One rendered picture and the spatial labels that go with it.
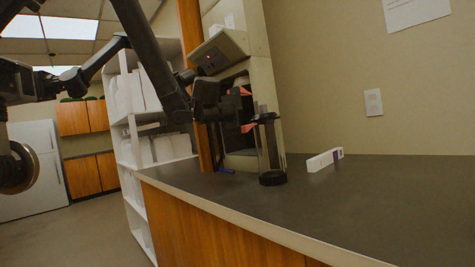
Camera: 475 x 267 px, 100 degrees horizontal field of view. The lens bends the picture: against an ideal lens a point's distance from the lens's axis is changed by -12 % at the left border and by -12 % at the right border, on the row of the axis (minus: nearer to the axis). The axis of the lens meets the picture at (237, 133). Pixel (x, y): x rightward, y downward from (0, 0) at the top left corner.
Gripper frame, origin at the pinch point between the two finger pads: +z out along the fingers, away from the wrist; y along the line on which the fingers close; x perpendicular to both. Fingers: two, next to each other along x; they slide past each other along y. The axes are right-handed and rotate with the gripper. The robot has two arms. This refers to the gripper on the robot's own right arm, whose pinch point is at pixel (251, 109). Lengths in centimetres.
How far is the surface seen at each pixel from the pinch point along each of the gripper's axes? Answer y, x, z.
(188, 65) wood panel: 28, 46, 3
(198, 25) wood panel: 50, 46, 12
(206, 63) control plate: 25.1, 31.8, 5.2
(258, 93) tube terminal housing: 6.6, 8.9, 12.6
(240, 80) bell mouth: 14.4, 20.6, 14.2
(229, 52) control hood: 24.4, 15.2, 6.0
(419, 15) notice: 27, -39, 54
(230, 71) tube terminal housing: 19.2, 23.6, 11.7
